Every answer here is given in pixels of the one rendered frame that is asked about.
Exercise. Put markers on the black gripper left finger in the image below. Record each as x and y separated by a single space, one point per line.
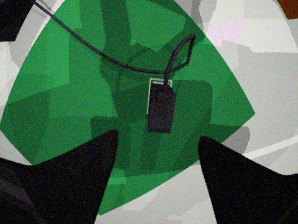
66 189

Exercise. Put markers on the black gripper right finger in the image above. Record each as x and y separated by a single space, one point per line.
242 191

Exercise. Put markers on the black plug with cable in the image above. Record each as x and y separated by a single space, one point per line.
161 97

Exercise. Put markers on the dark grey square plate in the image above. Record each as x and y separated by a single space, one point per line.
12 17

